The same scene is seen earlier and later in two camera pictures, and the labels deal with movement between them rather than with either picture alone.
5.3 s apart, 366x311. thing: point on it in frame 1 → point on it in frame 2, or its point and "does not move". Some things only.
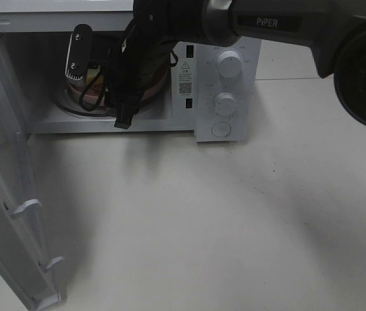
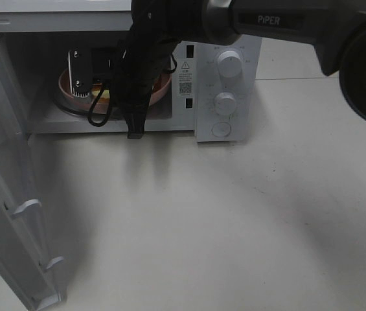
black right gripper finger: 124,114 → 135,120
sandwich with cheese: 99,80 → 96,89
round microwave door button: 221,129 does not move
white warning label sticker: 185,78 does not move
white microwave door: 19,249 does not move
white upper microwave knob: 229,63 does not move
